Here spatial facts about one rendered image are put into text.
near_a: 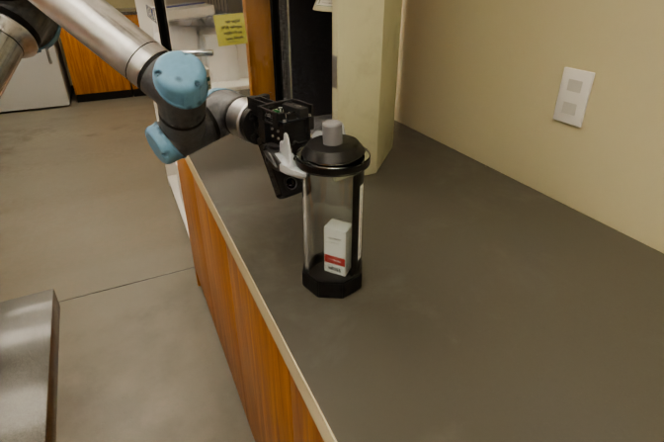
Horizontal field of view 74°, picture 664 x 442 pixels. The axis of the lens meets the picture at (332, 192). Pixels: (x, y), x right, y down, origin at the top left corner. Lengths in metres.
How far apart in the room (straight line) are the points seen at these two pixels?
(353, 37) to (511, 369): 0.70
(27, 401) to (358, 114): 0.79
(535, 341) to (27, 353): 0.69
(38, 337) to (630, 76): 1.08
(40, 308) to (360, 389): 0.50
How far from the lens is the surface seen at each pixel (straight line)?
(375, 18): 1.03
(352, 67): 1.01
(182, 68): 0.70
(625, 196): 1.06
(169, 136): 0.79
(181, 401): 1.86
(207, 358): 1.97
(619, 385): 0.70
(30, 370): 0.73
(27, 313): 0.83
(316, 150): 0.61
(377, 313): 0.69
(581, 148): 1.09
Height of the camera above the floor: 1.40
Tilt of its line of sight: 27 degrees down
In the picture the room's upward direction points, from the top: straight up
